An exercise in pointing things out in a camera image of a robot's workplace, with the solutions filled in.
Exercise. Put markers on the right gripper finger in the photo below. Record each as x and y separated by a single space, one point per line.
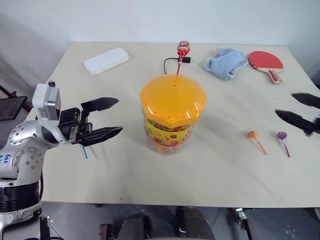
307 99
295 119

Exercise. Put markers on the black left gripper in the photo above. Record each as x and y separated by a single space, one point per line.
71 122

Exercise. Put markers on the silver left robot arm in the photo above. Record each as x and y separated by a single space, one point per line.
23 155

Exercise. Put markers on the clear candy jar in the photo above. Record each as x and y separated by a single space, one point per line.
167 135

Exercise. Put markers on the orange perforated jar lid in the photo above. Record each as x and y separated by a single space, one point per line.
172 100

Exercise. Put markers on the purple wrapped lollipop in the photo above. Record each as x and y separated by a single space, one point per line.
282 136

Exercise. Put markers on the blue stick lollipop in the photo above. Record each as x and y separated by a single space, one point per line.
85 152

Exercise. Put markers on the orange wrapped lollipop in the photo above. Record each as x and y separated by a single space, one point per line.
252 135

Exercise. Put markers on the red table tennis paddle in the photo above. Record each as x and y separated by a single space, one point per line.
266 61

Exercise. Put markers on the white plastic box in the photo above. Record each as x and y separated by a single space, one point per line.
106 60

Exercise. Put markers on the light blue towel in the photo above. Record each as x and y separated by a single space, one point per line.
225 63

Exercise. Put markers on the black flat panel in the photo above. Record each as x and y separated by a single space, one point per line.
11 107

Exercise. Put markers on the red wrapped lollipop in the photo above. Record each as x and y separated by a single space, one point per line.
183 48

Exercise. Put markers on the rusty metal block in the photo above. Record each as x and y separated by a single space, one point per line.
105 232

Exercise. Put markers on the dark rounded shape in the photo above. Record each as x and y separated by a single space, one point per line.
193 223
133 227

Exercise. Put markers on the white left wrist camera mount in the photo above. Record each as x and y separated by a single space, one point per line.
41 100

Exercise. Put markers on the metal table leg bracket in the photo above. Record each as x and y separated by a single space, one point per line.
246 222

